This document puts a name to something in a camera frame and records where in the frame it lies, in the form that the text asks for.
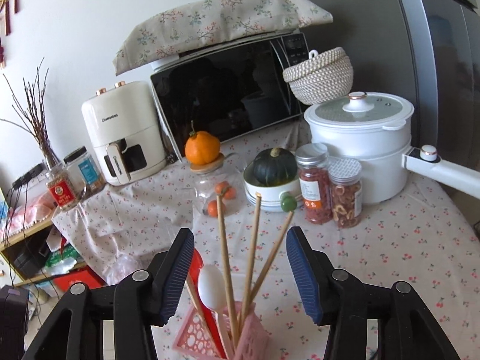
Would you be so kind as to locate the grey refrigerator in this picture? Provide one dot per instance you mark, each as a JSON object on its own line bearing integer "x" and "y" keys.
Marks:
{"x": 425, "y": 51}

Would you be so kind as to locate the floral cloth cover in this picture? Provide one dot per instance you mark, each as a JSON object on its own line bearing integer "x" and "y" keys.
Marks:
{"x": 210, "y": 22}

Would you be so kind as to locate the wooden shelf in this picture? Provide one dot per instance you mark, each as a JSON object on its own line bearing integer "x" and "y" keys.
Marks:
{"x": 24, "y": 256}

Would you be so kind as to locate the black microwave oven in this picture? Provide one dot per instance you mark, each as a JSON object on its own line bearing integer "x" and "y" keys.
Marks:
{"x": 229, "y": 90}

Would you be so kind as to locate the white electric pot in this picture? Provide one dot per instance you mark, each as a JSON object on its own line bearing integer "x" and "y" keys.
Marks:
{"x": 375, "y": 129}

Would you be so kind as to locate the white air fryer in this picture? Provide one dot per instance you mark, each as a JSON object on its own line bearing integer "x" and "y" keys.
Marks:
{"x": 124, "y": 130}

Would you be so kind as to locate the woven white rope basket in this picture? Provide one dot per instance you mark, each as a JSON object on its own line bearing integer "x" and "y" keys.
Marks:
{"x": 322, "y": 78}

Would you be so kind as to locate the cherry print tablecloth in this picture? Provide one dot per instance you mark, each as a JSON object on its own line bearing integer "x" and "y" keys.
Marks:
{"x": 418, "y": 236}

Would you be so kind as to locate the large orange citrus fruit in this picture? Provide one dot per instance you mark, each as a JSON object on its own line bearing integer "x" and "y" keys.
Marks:
{"x": 201, "y": 148}

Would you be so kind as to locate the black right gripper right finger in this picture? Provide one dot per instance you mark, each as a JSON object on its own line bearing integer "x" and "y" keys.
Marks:
{"x": 337, "y": 299}

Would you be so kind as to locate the jar with blue label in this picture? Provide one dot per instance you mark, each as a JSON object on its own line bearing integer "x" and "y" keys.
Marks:
{"x": 86, "y": 178}

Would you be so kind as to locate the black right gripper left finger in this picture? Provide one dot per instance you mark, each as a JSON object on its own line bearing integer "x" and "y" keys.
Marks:
{"x": 145, "y": 299}

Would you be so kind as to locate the white plastic spoon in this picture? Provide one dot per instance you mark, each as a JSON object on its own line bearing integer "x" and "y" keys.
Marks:
{"x": 212, "y": 294}

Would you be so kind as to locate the jar of dried fruit rings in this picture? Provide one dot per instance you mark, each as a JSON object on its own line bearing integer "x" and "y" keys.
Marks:
{"x": 346, "y": 191}

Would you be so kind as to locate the wooden chopstick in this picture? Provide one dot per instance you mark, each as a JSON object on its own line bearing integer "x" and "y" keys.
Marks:
{"x": 231, "y": 305}
{"x": 250, "y": 264}
{"x": 272, "y": 255}

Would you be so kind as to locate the glass jar with wooden lid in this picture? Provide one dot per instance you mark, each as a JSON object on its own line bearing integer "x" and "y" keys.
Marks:
{"x": 220, "y": 179}

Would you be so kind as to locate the jar of red goji berries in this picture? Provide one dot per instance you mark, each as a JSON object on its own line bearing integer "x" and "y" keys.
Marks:
{"x": 313, "y": 162}

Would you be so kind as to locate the jar with red label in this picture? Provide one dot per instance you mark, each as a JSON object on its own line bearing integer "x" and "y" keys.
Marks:
{"x": 65, "y": 186}

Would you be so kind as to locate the dried branches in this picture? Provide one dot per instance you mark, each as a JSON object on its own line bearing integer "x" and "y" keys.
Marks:
{"x": 32, "y": 113}

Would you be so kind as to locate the dark green pumpkin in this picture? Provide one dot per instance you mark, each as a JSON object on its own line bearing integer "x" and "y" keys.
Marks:
{"x": 273, "y": 167}

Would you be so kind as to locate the small green lime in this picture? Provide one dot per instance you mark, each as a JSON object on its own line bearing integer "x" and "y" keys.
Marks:
{"x": 288, "y": 203}

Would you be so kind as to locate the white ceramic bowl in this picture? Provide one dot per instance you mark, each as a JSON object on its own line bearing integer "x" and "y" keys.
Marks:
{"x": 271, "y": 196}

